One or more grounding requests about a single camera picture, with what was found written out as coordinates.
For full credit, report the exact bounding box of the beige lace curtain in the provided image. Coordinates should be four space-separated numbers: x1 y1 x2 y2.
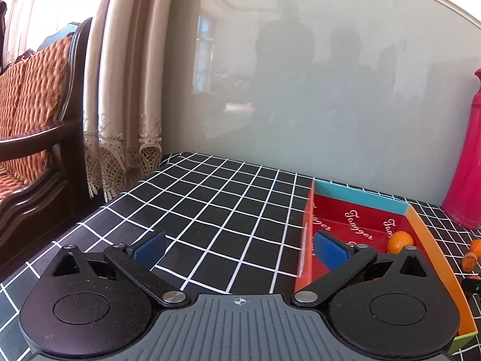
83 0 177 202

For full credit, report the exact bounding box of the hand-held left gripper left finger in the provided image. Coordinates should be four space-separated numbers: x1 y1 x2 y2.
45 230 191 308

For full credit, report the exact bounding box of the dark wooden sofa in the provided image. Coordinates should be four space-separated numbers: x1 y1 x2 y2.
0 17 93 271

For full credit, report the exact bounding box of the red cardboard box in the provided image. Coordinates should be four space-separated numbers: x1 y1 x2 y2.
294 179 479 356

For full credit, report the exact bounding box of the orange woven sofa cushion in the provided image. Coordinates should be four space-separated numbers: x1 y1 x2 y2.
0 35 74 200

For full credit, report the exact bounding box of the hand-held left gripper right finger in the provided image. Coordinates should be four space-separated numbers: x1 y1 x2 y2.
291 230 434 308

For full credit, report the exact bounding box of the black white checked tablecloth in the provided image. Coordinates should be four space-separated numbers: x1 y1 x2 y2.
0 152 481 361

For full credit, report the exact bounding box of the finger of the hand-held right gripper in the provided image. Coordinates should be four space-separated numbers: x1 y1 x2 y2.
461 275 481 295

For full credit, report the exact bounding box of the pink thermos flask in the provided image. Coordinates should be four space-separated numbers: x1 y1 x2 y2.
441 68 481 230

